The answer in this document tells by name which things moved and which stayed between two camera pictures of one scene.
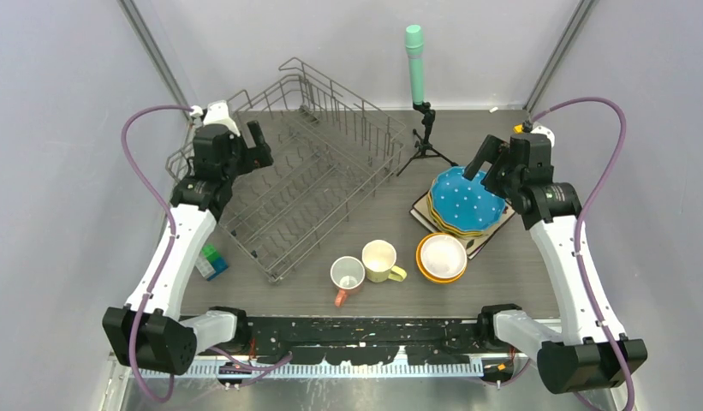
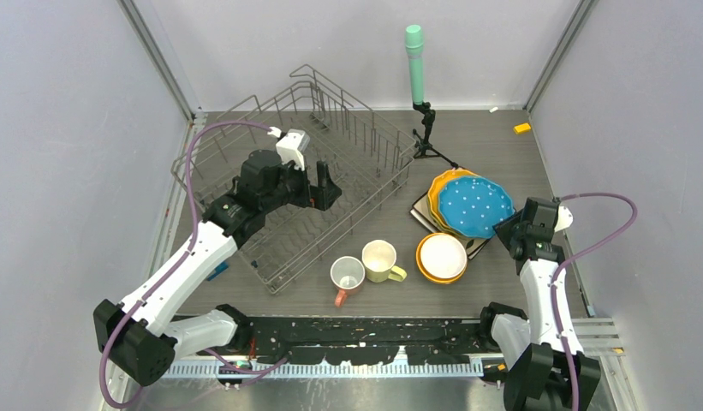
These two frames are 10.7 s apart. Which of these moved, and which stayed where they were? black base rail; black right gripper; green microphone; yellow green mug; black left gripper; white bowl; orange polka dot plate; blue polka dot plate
Moved: black right gripper; orange polka dot plate; black left gripper
Stayed: black base rail; green microphone; white bowl; yellow green mug; blue polka dot plate
